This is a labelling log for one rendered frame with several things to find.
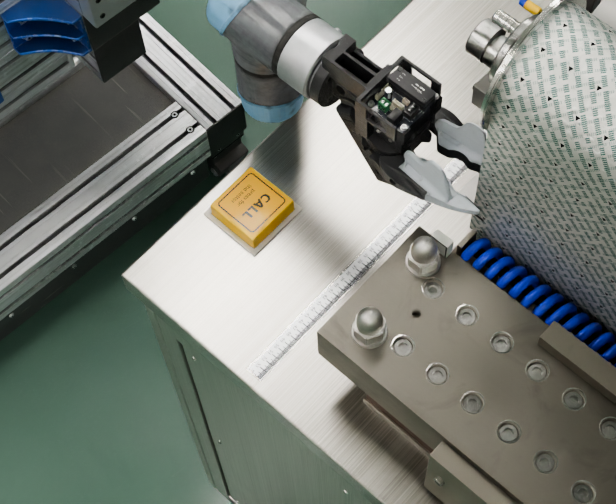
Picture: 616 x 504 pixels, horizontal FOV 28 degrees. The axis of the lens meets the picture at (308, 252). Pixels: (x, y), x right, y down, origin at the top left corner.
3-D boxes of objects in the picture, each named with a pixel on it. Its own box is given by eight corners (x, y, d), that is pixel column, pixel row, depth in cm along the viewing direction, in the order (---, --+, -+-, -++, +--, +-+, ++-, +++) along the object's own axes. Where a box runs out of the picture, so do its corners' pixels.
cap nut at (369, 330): (367, 308, 127) (368, 289, 123) (395, 330, 126) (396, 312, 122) (343, 333, 126) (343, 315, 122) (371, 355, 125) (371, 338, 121)
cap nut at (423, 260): (420, 239, 130) (423, 219, 126) (448, 260, 129) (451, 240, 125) (397, 263, 129) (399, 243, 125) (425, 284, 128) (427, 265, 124)
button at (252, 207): (252, 175, 149) (250, 165, 147) (295, 209, 147) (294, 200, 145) (211, 214, 147) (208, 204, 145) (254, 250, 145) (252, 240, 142)
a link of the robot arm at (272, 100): (308, 50, 150) (305, -8, 140) (304, 130, 145) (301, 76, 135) (243, 49, 150) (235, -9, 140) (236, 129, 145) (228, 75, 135)
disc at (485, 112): (568, 57, 122) (595, -42, 109) (572, 59, 122) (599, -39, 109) (471, 155, 117) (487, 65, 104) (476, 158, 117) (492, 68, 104)
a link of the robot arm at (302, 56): (278, 91, 133) (330, 44, 136) (310, 116, 132) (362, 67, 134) (274, 50, 127) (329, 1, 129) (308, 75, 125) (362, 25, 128)
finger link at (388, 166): (413, 201, 124) (357, 142, 127) (413, 209, 125) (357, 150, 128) (450, 175, 125) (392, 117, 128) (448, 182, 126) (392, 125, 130)
